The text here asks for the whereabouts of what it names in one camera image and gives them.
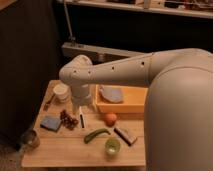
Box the orange apple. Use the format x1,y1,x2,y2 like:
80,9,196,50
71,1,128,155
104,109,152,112
104,113,117,127

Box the wooden shelf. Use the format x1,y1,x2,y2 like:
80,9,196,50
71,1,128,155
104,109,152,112
56,0,213,19

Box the grey cloth in bin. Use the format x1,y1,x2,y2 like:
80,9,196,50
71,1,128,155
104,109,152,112
99,86,123,103

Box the metal pole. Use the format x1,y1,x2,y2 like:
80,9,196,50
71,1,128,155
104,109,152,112
63,0,76,46

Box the white paper cup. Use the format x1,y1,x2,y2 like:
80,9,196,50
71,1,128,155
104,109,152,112
53,83,69,102

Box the green cucumber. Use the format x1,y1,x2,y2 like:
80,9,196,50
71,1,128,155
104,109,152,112
84,128,111,144

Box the blue sponge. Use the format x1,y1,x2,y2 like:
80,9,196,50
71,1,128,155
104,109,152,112
40,116,61,132

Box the yellow plastic bin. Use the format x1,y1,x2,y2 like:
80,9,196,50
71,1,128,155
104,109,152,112
94,85,148,114

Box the small brown utensil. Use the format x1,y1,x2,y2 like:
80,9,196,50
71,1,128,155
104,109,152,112
43,94,55,111

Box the grey metal rail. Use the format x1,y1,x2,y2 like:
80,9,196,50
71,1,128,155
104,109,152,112
61,42,142,62

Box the brown grape bunch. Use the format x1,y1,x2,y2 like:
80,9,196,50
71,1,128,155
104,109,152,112
60,110,79,130

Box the green plastic cup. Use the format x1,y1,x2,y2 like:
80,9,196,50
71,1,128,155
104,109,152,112
105,138,121,156

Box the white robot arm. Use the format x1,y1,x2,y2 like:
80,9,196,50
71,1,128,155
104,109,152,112
59,48,213,171

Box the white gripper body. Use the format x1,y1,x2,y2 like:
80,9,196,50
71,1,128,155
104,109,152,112
71,84,92,114

